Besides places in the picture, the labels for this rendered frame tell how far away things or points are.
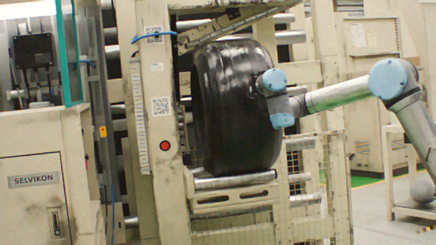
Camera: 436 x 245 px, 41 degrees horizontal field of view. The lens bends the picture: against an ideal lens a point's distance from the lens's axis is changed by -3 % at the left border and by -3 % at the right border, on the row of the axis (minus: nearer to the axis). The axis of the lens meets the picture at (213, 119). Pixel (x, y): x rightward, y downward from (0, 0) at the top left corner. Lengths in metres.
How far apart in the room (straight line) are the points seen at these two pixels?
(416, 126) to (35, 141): 1.08
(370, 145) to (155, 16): 4.86
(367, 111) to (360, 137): 0.35
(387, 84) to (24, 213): 1.10
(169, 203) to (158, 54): 0.61
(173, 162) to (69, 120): 0.81
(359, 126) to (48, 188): 5.63
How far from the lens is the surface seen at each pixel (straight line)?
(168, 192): 2.44
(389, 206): 5.09
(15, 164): 1.74
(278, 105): 1.91
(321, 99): 1.98
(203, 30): 2.83
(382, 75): 1.73
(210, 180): 2.37
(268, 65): 2.32
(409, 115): 1.74
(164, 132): 2.41
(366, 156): 7.04
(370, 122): 6.92
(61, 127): 1.72
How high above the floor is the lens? 1.31
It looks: 4 degrees down
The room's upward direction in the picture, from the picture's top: 6 degrees counter-clockwise
